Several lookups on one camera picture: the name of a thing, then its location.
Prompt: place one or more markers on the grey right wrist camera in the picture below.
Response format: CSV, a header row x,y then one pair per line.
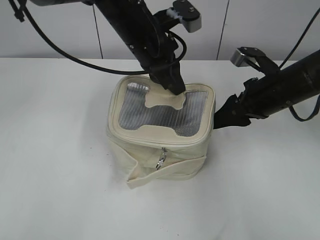
x,y
246,56

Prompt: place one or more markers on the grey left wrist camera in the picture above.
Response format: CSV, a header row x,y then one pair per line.
x,y
186,14

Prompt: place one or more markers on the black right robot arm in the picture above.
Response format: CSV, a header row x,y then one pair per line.
x,y
278,90

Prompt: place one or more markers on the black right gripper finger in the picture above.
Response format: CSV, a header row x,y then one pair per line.
x,y
231,114

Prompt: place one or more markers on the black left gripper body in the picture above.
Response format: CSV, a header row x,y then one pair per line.
x,y
153,47

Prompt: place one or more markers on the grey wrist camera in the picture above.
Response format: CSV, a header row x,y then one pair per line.
x,y
186,14
246,56

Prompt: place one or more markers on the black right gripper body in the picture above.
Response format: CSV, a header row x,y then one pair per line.
x,y
255,97

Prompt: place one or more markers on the silver zipper pull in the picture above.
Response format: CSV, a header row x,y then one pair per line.
x,y
162,158

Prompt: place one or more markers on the cream zippered lunch bag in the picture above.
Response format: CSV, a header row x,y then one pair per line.
x,y
143,118

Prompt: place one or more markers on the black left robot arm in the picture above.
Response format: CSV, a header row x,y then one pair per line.
x,y
114,11

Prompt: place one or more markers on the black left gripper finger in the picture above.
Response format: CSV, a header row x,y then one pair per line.
x,y
160,78
172,79

